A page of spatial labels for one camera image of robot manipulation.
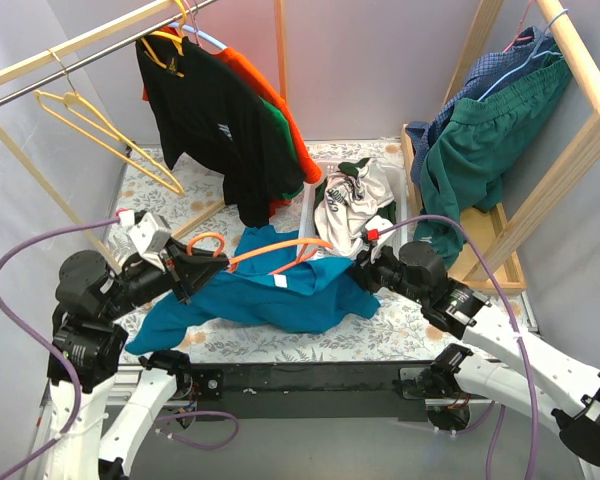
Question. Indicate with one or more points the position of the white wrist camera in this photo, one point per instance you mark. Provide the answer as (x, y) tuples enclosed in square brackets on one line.
[(374, 242), (149, 234)]

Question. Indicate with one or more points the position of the floral table cloth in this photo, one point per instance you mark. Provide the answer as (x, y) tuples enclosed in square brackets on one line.
[(396, 332)]

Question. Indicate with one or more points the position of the dark yellow plastic hanger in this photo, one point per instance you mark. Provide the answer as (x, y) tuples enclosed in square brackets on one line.
[(176, 40)]

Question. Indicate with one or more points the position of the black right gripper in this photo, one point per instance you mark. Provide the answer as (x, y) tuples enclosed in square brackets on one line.
[(365, 273)]

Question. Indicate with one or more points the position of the blue t shirt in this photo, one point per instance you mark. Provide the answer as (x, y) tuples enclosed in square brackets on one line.
[(310, 297)]

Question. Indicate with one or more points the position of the blue checkered shorts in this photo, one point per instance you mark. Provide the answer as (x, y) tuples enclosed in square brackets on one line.
[(484, 72)]

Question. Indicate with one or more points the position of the orange t shirt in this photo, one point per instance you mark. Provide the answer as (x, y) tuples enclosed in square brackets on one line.
[(275, 110)]

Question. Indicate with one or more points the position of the green and white t shirt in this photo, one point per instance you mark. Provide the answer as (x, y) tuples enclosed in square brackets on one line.
[(348, 199)]

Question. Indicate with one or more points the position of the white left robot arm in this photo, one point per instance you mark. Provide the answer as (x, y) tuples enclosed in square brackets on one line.
[(91, 298)]

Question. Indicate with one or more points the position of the white plastic basket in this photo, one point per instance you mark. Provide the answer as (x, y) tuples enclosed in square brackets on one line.
[(397, 182)]

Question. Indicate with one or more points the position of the teal green shorts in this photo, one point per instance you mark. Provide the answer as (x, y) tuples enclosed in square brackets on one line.
[(464, 167)]

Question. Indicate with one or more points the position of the orange plastic hanger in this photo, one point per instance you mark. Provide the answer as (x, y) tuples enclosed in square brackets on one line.
[(309, 247)]

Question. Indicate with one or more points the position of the light blue wire hanger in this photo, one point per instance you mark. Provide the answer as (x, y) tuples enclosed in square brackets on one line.
[(532, 55)]

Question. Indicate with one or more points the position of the wooden clothes rack left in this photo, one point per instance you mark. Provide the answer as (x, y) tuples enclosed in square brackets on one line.
[(37, 175)]

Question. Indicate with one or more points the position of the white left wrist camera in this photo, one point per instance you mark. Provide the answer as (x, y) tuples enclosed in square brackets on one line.
[(149, 234)]

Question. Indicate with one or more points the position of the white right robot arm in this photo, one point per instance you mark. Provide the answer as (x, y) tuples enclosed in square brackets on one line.
[(490, 357)]

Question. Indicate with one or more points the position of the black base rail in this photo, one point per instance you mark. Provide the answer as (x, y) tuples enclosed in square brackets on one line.
[(400, 390)]

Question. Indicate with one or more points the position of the metal hanging rod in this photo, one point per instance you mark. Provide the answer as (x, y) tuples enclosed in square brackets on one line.
[(73, 45)]

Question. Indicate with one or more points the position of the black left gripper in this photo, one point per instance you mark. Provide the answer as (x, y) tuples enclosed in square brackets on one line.
[(178, 275)]

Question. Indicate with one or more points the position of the black t shirt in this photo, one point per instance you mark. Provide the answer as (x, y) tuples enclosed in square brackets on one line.
[(220, 125)]

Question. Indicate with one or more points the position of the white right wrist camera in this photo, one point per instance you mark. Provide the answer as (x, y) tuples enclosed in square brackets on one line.
[(374, 242)]

